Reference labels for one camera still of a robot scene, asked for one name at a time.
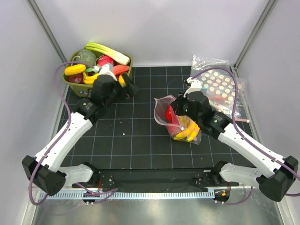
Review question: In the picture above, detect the yellow banana bunch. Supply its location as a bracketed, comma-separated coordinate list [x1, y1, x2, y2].
[174, 116, 200, 142]

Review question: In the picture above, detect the clear pink zip bag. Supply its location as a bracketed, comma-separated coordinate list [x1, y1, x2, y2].
[154, 95, 202, 144]

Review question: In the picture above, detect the red bell pepper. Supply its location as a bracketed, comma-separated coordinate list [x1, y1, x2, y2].
[165, 105, 180, 125]

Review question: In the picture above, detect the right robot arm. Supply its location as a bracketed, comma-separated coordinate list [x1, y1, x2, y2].
[171, 91, 299, 202]

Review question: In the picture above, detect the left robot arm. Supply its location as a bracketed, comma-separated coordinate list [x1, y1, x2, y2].
[22, 73, 138, 196]

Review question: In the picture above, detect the stack of dotted zip bags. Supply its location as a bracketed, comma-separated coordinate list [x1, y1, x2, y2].
[190, 55, 250, 123]

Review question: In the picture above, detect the yellow lemon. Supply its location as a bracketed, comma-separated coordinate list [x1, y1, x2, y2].
[118, 75, 126, 87]

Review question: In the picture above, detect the red watermelon slice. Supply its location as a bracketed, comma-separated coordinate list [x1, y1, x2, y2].
[113, 65, 130, 75]

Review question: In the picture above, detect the green white leek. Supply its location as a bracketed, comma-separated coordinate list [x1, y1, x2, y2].
[85, 43, 130, 65]

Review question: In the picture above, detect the pink dragon fruit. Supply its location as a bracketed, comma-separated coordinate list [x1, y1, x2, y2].
[96, 55, 115, 67]

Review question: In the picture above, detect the small yellow banana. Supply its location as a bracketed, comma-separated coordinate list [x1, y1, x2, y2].
[82, 72, 99, 85]

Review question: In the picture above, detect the black grid mat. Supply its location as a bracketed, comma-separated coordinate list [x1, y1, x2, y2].
[61, 66, 251, 169]

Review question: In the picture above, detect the dark red apple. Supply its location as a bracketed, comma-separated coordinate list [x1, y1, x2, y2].
[67, 73, 84, 84]

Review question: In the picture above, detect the olive green plastic basket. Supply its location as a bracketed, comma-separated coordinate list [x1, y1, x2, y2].
[62, 51, 133, 98]

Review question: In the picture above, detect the yellow squash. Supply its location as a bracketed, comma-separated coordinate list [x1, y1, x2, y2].
[64, 64, 86, 76]

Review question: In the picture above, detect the green melon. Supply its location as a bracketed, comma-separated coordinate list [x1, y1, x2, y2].
[73, 49, 97, 66]

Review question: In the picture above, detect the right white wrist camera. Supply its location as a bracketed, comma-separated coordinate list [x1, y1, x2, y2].
[183, 77, 202, 98]

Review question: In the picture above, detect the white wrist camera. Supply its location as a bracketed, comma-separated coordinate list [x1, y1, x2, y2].
[93, 63, 118, 81]
[183, 77, 202, 98]

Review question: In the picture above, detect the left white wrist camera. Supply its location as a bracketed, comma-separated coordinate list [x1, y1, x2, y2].
[93, 63, 118, 81]

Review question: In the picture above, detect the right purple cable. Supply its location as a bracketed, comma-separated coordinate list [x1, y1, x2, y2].
[187, 67, 300, 206]

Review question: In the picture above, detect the purple cable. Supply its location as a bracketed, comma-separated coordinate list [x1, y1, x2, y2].
[28, 61, 118, 206]
[187, 67, 300, 206]

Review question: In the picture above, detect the slotted cable duct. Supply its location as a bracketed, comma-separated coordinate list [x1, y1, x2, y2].
[47, 189, 215, 200]

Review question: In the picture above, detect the left aluminium frame post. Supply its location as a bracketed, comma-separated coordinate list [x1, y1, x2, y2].
[26, 0, 67, 62]

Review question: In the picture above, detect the aluminium frame post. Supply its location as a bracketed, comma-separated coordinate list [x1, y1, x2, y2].
[234, 0, 278, 70]
[26, 0, 67, 62]

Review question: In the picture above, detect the right aluminium frame post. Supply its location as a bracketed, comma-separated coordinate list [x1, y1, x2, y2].
[234, 0, 278, 70]

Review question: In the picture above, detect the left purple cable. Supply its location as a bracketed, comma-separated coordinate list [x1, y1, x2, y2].
[28, 61, 118, 206]

